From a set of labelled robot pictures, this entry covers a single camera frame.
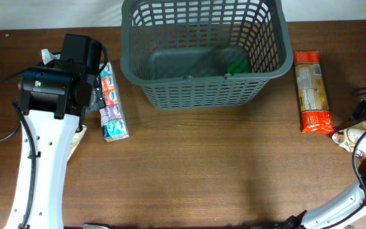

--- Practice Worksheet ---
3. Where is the white brown snack bag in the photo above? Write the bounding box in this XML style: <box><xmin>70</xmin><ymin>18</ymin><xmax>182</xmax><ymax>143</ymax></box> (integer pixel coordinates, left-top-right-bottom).
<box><xmin>332</xmin><ymin>121</ymin><xmax>366</xmax><ymax>161</ymax></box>

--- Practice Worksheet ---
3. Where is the grey plastic lattice basket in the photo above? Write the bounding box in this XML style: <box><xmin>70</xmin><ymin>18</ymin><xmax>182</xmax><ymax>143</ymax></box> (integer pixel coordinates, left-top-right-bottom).
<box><xmin>120</xmin><ymin>0</ymin><xmax>293</xmax><ymax>110</ymax></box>

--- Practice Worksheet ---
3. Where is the green lidded small jar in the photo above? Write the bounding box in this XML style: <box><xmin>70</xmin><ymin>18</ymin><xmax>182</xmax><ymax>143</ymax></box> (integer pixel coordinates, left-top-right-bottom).
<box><xmin>226</xmin><ymin>60</ymin><xmax>249</xmax><ymax>76</ymax></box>

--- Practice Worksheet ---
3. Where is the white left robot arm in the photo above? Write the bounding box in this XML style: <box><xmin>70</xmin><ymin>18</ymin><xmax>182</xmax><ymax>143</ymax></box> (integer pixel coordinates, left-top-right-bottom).
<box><xmin>5</xmin><ymin>34</ymin><xmax>108</xmax><ymax>229</ymax></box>

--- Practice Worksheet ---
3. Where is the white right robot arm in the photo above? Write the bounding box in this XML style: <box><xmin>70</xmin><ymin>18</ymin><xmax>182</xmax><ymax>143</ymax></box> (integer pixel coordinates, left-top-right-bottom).
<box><xmin>281</xmin><ymin>99</ymin><xmax>366</xmax><ymax>229</ymax></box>

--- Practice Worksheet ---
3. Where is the orange spaghetti pasta packet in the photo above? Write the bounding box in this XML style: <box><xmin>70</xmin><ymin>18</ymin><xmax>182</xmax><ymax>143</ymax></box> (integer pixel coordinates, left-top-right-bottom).
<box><xmin>294</xmin><ymin>51</ymin><xmax>334</xmax><ymax>134</ymax></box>

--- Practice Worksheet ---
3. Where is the colourful Kleenex tissue multipack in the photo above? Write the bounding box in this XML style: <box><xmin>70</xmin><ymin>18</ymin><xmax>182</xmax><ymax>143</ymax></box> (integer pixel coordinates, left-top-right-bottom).
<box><xmin>99</xmin><ymin>62</ymin><xmax>129</xmax><ymax>142</ymax></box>

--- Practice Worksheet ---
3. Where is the beige brown snack pouch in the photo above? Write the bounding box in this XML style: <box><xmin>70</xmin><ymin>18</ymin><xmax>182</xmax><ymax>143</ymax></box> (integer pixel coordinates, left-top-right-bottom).
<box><xmin>67</xmin><ymin>125</ymin><xmax>87</xmax><ymax>160</ymax></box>

